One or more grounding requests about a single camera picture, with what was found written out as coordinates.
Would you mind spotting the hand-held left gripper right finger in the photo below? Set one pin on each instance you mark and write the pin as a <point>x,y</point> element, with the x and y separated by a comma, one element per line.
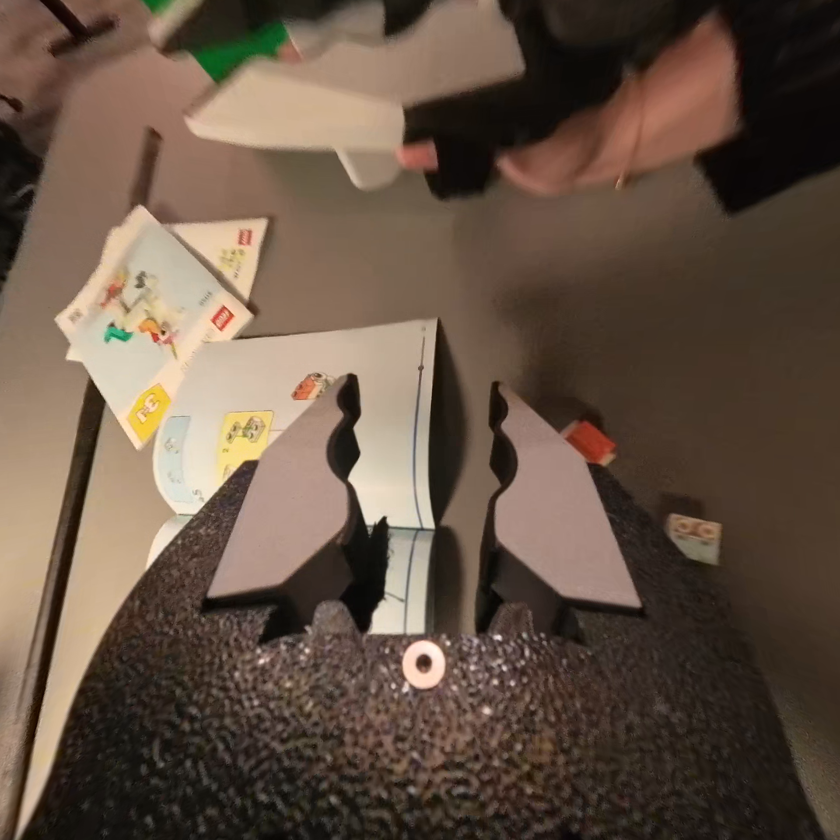
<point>558,525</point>

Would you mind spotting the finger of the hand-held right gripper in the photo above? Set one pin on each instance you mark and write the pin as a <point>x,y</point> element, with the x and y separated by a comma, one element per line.
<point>295,111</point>
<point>446,65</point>

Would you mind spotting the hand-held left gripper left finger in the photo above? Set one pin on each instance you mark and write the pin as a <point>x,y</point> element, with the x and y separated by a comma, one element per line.
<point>295,512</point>

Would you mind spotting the green plastic bin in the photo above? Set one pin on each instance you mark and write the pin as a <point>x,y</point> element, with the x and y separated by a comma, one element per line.
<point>256,46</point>

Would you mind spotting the orange lego brick assembly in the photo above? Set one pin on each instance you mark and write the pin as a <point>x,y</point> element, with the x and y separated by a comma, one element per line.
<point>589,443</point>

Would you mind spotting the small white mint lego piece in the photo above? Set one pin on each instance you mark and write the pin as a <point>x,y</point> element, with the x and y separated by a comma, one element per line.
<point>694,538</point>

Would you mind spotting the pale blue instruction booklet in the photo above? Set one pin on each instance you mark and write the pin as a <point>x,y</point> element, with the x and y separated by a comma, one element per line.
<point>367,367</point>

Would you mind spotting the person's right hand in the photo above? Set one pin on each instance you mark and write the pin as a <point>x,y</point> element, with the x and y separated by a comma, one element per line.
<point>590,144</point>

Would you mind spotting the small white leaflet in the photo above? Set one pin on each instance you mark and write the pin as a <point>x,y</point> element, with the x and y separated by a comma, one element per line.
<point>243,256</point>

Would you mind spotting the closed unicorn cover instruction booklet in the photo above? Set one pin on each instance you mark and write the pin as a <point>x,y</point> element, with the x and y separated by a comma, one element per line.
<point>144,315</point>

